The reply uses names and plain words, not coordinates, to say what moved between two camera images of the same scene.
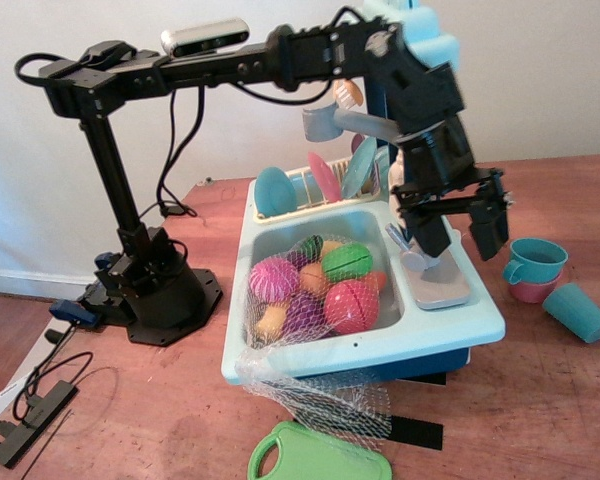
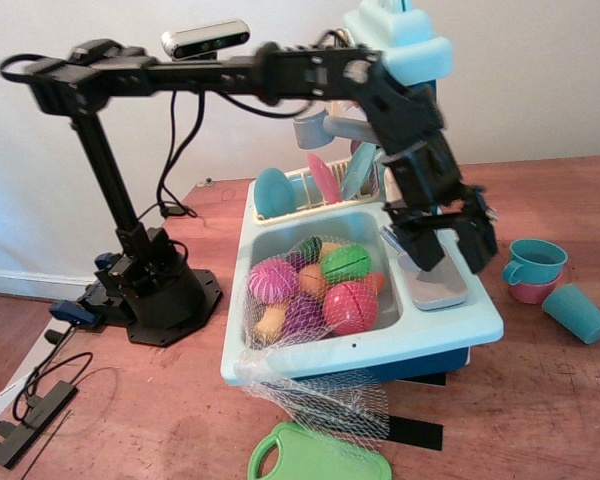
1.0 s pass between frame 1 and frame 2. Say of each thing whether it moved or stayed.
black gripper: moved
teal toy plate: stayed
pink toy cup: stayed
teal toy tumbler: stayed
